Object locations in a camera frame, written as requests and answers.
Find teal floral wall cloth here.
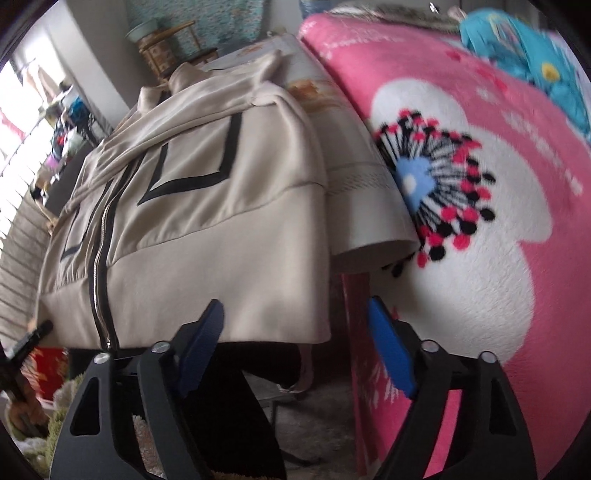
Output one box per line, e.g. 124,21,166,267
127,0,271,51

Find pile of colourful clothes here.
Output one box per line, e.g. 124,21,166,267
44,80,109,162

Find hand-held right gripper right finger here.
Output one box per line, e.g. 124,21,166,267
368,296,539,480

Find red paper bag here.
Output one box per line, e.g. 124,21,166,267
28,347,70,402

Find green basin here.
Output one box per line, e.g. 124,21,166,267
126,17,160,42

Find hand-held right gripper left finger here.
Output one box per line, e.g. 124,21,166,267
50,298,225,480

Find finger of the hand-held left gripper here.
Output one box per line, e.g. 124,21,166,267
0,320,55,370

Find stack of patterned boxes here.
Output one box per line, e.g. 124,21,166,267
139,39,178,84

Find pink floral blanket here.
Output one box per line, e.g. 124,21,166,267
298,11,591,480

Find person's black pants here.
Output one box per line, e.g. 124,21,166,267
182,339,303,480

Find beige zip jacket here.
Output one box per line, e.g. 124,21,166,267
37,48,333,349

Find person's left hand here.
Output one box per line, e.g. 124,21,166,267
7,383,51,437

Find teal printed garment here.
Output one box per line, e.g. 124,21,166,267
459,7,587,127

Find wooden chair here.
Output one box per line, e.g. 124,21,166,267
154,19,220,77

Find grey patterned cloth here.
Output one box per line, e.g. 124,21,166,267
369,4,462,31

